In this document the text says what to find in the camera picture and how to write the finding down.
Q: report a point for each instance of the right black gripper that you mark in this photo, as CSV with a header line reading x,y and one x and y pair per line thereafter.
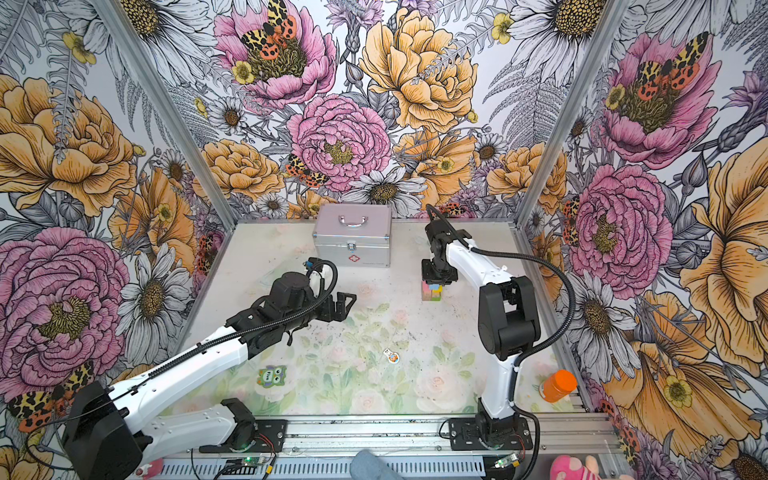
x,y
431,278

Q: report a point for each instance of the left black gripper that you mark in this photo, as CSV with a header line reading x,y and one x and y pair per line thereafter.
x,y
341,311

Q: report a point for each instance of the small orange white toy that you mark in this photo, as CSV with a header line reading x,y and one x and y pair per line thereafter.
x,y
391,356

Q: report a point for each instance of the owl sticker toy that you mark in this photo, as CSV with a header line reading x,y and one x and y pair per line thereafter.
x,y
272,376

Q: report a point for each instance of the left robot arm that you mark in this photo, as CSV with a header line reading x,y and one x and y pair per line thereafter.
x,y
113,431

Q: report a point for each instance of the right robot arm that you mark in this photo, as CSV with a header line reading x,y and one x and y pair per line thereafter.
x,y
508,326

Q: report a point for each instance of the silver first aid case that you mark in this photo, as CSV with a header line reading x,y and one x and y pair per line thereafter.
x,y
354,235

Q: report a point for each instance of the grey blue cloth object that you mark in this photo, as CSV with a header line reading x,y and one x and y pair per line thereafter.
x,y
367,466

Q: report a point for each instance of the orange pill bottle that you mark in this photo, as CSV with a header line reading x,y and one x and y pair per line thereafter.
x,y
557,386

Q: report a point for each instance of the pink plush toy right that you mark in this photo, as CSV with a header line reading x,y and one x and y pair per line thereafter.
x,y
566,467

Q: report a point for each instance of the pink toy left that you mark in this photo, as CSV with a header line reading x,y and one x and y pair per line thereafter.
x,y
150,470

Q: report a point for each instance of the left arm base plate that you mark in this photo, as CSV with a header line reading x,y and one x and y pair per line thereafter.
x,y
259,436

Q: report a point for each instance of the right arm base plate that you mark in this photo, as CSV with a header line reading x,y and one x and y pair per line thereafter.
x,y
479,433

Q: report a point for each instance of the aluminium front rail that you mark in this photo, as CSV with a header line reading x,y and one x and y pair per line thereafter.
x,y
343,436

